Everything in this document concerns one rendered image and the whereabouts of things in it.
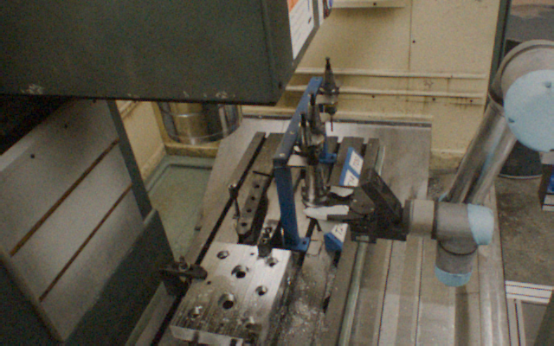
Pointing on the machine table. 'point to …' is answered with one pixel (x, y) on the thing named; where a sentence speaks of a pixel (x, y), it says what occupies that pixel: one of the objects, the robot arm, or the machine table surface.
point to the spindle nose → (199, 121)
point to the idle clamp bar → (258, 197)
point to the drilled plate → (192, 329)
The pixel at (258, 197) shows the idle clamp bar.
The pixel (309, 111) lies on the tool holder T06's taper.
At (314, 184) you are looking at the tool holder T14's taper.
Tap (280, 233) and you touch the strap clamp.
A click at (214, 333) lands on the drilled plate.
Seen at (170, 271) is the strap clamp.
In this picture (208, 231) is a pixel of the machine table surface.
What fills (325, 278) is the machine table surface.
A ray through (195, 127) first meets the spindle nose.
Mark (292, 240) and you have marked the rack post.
